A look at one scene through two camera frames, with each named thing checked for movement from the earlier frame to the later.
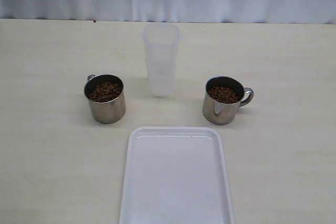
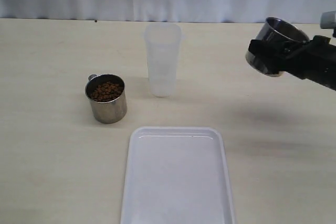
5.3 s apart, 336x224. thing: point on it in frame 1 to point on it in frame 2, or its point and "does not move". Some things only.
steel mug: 106,94 does not move
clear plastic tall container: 161,41 does not move
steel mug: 223,97 to 277,26
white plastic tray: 176,175 does not move
